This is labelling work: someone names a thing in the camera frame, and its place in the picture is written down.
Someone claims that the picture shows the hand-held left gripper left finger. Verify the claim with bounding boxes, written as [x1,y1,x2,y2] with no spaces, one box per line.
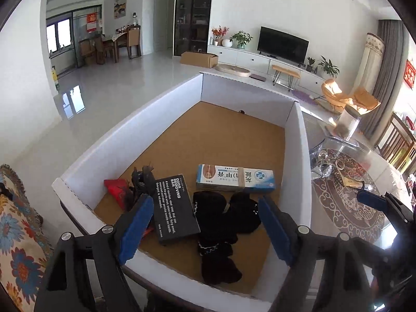
[34,194,155,312]

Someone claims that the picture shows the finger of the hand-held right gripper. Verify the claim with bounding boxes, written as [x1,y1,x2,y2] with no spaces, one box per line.
[356,190,415,231]

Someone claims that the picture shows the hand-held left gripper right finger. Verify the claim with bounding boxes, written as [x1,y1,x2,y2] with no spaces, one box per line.
[258,196,373,312]

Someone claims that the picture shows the black box with white print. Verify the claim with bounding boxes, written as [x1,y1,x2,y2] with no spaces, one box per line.
[153,174,201,246]

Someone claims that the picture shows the red pleated pouch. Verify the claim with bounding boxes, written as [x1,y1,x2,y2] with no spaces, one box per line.
[104,179,135,211]

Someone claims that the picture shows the black hair claw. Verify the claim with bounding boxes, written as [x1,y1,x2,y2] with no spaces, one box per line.
[129,163,157,199]

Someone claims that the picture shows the black socks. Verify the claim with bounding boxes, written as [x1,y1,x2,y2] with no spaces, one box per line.
[193,191,262,284]

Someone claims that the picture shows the blue and white medicine box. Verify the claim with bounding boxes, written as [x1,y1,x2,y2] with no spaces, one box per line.
[196,164,277,192]

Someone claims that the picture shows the white cardboard box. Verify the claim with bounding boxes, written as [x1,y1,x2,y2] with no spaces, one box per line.
[51,71,313,311]

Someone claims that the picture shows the silver hair claw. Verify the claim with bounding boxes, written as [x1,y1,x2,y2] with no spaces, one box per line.
[310,148,335,179]

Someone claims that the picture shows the wooden chair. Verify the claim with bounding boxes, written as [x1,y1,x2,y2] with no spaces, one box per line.
[377,114,416,176]

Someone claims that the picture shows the clear plastic jar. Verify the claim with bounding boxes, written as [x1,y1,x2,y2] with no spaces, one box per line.
[335,106,361,140]

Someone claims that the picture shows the orange lounge chair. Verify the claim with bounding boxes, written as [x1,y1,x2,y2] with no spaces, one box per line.
[321,79,381,115]

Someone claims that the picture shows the floral printed cloth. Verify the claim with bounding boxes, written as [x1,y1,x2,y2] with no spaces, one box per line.
[0,164,54,306]

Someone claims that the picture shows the grey curtain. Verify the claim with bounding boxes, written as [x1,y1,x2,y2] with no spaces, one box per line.
[361,19,410,144]

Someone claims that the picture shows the leafy potted plant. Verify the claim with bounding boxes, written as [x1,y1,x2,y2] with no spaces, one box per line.
[318,56,340,79]

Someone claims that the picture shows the wooden bench with metal legs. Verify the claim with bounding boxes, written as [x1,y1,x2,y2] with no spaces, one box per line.
[272,65,301,92]

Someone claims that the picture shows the round beige pet bed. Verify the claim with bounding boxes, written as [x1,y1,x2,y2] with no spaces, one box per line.
[215,64,252,79]

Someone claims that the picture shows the white television cabinet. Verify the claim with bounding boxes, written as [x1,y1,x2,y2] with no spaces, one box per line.
[207,45,329,87]

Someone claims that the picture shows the black television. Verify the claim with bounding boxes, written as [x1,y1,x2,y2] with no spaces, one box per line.
[258,26,310,65]

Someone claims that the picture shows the brown cardboard box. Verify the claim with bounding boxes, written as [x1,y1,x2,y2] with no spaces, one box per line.
[180,51,219,69]

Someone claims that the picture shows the brown dining chair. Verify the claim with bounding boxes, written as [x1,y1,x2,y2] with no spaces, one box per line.
[126,28,141,60]

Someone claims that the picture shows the wooden dining table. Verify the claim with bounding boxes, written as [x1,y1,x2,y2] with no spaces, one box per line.
[97,32,142,63]

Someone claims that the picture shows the green potted plant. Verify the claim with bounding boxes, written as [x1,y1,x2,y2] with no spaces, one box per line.
[230,31,253,50]

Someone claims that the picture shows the red flowers in vase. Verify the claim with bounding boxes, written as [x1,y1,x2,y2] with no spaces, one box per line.
[211,26,230,47]

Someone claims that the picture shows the red door poster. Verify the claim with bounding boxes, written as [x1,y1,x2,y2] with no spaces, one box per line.
[86,13,99,33]

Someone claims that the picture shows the dark glass display cabinet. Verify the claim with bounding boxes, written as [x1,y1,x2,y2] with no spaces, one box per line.
[173,0,214,57]

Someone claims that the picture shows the red wall hanging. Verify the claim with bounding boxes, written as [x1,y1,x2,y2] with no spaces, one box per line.
[404,60,416,90]

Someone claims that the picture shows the framed wall painting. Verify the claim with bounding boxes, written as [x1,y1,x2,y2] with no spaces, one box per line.
[113,0,128,18]

